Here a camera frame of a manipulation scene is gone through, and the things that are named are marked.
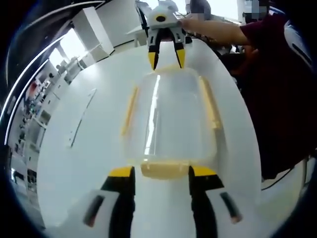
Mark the flat white strip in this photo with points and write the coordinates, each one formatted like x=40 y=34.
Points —
x=71 y=142

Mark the person's right hand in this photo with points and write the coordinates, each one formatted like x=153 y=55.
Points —
x=189 y=24

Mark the long yellow plastic latch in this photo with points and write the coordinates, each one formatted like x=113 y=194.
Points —
x=130 y=109
x=210 y=104

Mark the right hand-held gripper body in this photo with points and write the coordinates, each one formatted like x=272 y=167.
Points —
x=171 y=21

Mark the operator in maroon shirt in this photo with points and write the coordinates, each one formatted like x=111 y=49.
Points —
x=272 y=99

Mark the white worn device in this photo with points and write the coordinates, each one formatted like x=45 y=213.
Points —
x=296 y=42

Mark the row of white desks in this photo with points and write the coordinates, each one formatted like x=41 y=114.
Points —
x=37 y=124

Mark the white side desk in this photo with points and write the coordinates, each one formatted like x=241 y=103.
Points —
x=138 y=37

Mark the clear container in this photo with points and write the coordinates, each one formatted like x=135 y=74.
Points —
x=131 y=148

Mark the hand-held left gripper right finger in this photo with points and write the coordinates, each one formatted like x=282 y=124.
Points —
x=203 y=196

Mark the clear plastic storage box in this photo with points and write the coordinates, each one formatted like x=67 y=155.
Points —
x=173 y=116

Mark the short yellow plastic latch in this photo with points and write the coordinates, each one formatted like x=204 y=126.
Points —
x=163 y=171

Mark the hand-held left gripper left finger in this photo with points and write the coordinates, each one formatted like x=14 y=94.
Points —
x=121 y=193

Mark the white square pillar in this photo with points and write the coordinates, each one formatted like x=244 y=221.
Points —
x=94 y=32

